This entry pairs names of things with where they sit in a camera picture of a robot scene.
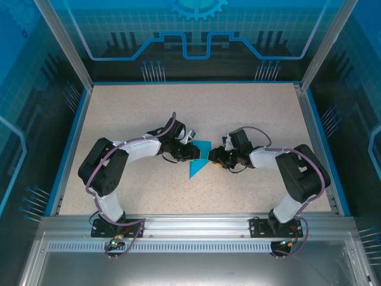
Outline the aluminium corner post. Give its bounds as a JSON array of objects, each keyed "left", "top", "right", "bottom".
[
  {"left": 299, "top": 0, "right": 351, "bottom": 92},
  {"left": 32, "top": 0, "right": 95, "bottom": 90}
]

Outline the blue gear print wall panel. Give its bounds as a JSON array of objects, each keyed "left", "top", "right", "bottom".
[{"left": 59, "top": 0, "right": 337, "bottom": 83}]

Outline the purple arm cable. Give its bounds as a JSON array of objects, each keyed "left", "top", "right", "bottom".
[
  {"left": 242, "top": 126, "right": 327, "bottom": 260},
  {"left": 85, "top": 111, "right": 177, "bottom": 260}
]

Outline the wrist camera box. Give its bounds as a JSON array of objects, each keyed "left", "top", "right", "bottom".
[
  {"left": 222, "top": 133, "right": 236, "bottom": 151},
  {"left": 180, "top": 130, "right": 198, "bottom": 144}
]

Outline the blue table edge strip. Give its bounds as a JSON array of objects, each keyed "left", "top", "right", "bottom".
[
  {"left": 43, "top": 88, "right": 93, "bottom": 217},
  {"left": 305, "top": 88, "right": 352, "bottom": 217}
]

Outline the aluminium frame crossbar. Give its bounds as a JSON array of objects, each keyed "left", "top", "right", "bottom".
[{"left": 38, "top": 213, "right": 358, "bottom": 239}]

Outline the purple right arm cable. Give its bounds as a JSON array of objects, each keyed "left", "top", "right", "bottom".
[{"left": 242, "top": 126, "right": 327, "bottom": 260}]

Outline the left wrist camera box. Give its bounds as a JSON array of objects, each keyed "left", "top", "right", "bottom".
[{"left": 180, "top": 130, "right": 198, "bottom": 144}]

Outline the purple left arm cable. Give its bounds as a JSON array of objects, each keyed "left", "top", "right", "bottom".
[{"left": 85, "top": 111, "right": 177, "bottom": 260}]

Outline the slotted grey cable duct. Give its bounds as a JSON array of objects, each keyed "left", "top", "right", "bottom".
[{"left": 46, "top": 241, "right": 301, "bottom": 254}]

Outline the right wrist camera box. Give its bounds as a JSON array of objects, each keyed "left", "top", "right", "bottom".
[{"left": 222, "top": 133, "right": 236, "bottom": 151}]

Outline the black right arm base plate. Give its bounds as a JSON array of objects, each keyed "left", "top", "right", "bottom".
[{"left": 249, "top": 216, "right": 308, "bottom": 238}]

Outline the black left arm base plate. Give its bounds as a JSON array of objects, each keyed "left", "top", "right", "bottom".
[{"left": 90, "top": 218, "right": 146, "bottom": 238}]

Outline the blue circuit print side panel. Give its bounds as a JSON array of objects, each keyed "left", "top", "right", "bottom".
[
  {"left": 306, "top": 0, "right": 381, "bottom": 286},
  {"left": 0, "top": 0, "right": 89, "bottom": 286}
]

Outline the aluminium table side rail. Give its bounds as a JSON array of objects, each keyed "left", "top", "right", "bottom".
[{"left": 293, "top": 83, "right": 342, "bottom": 216}]

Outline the grey metal tray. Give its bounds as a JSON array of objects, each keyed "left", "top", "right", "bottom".
[{"left": 17, "top": 232, "right": 376, "bottom": 286}]

